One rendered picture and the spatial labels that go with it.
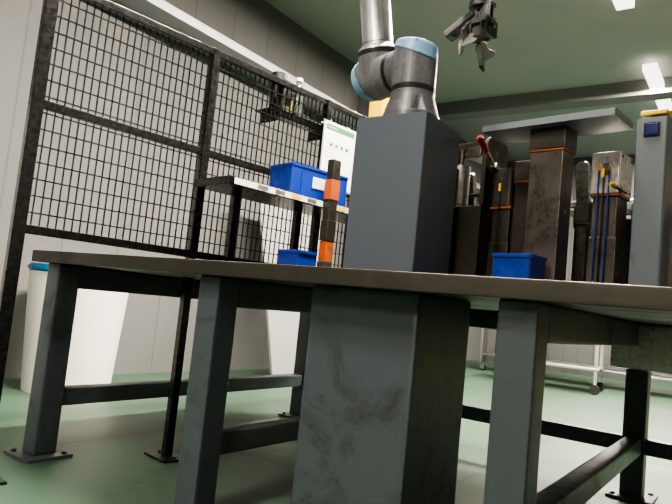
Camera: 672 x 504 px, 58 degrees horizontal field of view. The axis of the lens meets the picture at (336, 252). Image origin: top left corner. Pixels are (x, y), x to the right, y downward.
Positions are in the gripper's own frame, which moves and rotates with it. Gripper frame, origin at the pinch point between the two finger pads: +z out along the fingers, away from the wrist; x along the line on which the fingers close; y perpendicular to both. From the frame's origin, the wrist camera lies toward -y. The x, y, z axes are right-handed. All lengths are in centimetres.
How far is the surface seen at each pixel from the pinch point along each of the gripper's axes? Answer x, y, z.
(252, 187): -30, -68, 43
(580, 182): 10, 35, 40
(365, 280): -64, 18, 76
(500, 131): -14.4, 20.8, 29.2
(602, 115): -16, 49, 29
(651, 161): -13, 60, 41
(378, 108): 68, -96, -22
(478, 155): -0.9, 6.2, 31.2
